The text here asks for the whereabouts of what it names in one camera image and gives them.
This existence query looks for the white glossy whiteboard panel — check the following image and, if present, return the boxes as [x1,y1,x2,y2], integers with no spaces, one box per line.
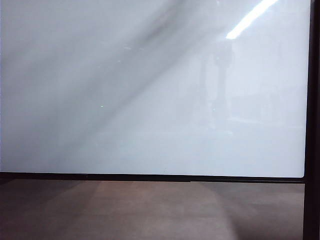
[0,0,312,179]

